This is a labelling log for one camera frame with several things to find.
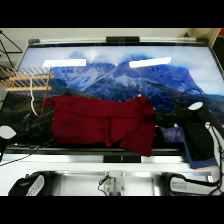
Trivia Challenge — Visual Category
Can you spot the red T-shirt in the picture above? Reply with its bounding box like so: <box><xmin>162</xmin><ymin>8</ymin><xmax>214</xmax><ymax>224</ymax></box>
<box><xmin>43</xmin><ymin>94</ymin><xmax>158</xmax><ymax>158</ymax></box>

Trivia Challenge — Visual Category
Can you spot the purple garment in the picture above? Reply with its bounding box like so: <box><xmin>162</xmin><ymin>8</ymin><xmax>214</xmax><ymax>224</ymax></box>
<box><xmin>159</xmin><ymin>125</ymin><xmax>185</xmax><ymax>144</ymax></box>

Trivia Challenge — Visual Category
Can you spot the wooden slatted rack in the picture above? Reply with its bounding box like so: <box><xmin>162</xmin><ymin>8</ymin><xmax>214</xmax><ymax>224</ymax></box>
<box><xmin>0</xmin><ymin>65</ymin><xmax>56</xmax><ymax>93</ymax></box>

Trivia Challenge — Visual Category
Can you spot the black garment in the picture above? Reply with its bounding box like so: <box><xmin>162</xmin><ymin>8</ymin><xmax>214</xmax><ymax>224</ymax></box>
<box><xmin>182</xmin><ymin>117</ymin><xmax>218</xmax><ymax>162</ymax></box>

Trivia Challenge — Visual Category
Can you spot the silver frame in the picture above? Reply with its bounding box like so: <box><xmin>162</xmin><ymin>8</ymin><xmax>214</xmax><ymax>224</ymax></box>
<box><xmin>0</xmin><ymin>143</ymin><xmax>224</xmax><ymax>197</ymax></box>

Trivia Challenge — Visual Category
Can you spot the black cable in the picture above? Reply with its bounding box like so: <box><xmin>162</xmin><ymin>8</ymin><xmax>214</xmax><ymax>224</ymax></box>
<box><xmin>96</xmin><ymin>175</ymin><xmax>113</xmax><ymax>196</ymax></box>
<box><xmin>0</xmin><ymin>137</ymin><xmax>56</xmax><ymax>168</ymax></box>
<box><xmin>204</xmin><ymin>121</ymin><xmax>224</xmax><ymax>188</ymax></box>

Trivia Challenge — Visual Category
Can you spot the white cord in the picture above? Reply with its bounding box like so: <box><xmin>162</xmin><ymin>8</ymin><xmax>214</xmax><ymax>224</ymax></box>
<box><xmin>28</xmin><ymin>75</ymin><xmax>39</xmax><ymax>117</ymax></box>

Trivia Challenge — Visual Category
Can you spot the black wire stand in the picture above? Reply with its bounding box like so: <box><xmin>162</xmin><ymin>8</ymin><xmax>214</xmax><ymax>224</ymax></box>
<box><xmin>0</xmin><ymin>29</ymin><xmax>24</xmax><ymax>68</ymax></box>

